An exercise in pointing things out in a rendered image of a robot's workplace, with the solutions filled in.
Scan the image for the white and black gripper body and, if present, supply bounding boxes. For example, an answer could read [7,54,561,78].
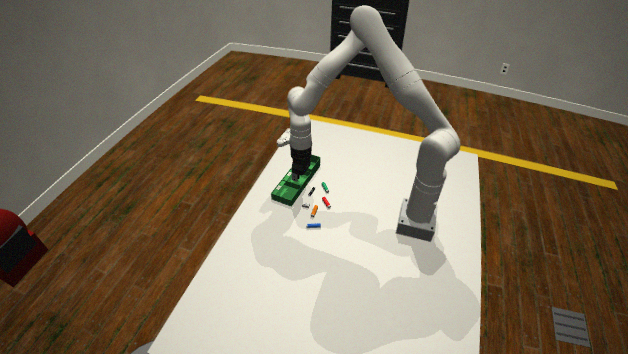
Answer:
[277,129,312,175]

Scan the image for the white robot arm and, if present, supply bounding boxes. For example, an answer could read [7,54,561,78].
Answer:
[287,5,461,224]

